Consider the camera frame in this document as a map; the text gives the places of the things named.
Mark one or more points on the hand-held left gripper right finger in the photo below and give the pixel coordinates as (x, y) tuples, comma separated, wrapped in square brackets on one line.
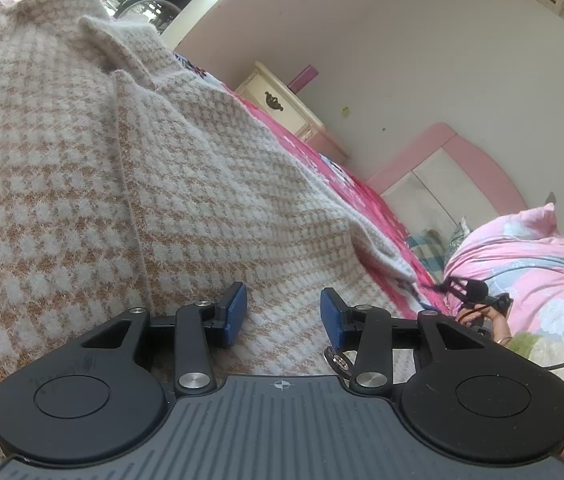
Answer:
[(329, 317)]

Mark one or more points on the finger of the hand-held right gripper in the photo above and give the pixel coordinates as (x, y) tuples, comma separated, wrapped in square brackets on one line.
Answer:
[(447, 285)]

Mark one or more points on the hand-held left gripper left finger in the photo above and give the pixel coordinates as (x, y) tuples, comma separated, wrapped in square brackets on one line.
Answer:
[(237, 312)]

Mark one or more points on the beige checked knit cardigan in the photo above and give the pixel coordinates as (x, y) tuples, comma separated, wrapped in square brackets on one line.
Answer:
[(112, 185)]

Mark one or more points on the person's right hand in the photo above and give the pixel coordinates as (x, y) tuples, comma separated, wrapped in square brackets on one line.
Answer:
[(494, 325)]

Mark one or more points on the plaid pillow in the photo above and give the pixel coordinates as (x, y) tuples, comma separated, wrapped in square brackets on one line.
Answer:
[(432, 252)]

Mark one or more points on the pink headboard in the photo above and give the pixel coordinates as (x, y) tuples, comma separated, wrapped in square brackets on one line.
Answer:
[(462, 150)]

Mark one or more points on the pink floral blanket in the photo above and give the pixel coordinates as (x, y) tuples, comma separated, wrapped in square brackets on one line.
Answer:
[(342, 180)]

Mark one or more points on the cream nightstand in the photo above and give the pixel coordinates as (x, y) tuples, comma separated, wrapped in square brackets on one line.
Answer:
[(282, 105)]

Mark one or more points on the pink cup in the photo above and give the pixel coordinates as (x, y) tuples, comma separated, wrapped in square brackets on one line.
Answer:
[(303, 79)]

